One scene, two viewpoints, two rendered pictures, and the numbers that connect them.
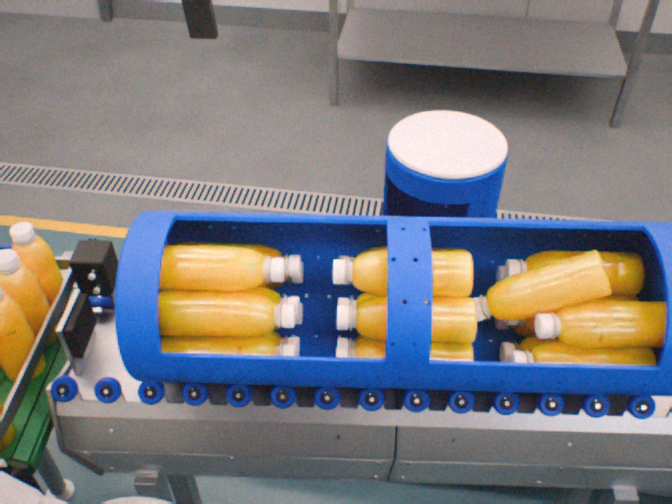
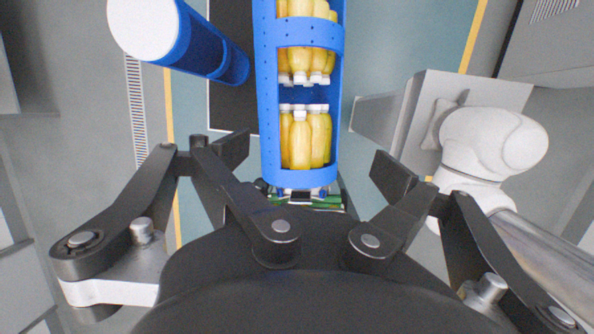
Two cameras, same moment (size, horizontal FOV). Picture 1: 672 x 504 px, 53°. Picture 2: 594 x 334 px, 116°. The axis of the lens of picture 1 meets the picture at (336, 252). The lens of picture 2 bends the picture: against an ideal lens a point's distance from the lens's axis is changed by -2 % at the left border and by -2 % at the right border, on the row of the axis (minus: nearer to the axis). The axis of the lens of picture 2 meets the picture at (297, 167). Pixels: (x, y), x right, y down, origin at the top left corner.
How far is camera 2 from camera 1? 74 cm
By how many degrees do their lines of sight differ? 45
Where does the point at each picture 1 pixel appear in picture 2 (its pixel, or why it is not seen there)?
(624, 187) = not seen: outside the picture
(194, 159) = (123, 177)
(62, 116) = not seen: hidden behind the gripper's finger
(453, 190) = (184, 18)
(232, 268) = (307, 136)
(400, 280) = (323, 38)
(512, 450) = not seen: hidden behind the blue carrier
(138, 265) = (315, 179)
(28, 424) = (328, 201)
